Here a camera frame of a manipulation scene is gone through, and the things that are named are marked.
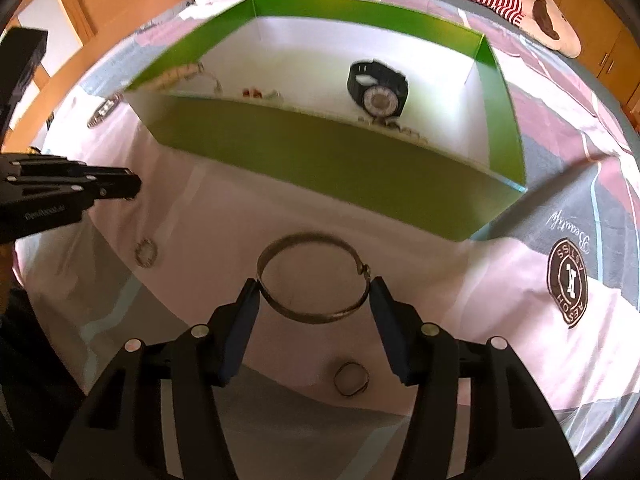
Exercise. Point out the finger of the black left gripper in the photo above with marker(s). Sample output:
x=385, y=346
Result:
x=90, y=187
x=37, y=165

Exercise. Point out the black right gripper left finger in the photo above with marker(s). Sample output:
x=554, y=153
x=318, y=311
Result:
x=118, y=432

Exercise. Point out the pink grey bedsheet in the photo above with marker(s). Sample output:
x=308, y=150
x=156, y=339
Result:
x=556, y=274

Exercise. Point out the wooden headboard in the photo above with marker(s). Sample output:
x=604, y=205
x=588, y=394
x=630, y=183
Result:
x=80, y=33

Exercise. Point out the black wrist watch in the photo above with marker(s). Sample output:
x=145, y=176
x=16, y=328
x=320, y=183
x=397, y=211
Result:
x=378, y=89

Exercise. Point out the green cardboard box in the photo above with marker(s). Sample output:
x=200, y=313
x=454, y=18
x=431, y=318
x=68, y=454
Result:
x=449, y=164

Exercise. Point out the wooden wardrobe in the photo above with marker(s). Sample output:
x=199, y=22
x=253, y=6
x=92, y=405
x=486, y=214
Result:
x=591, y=32

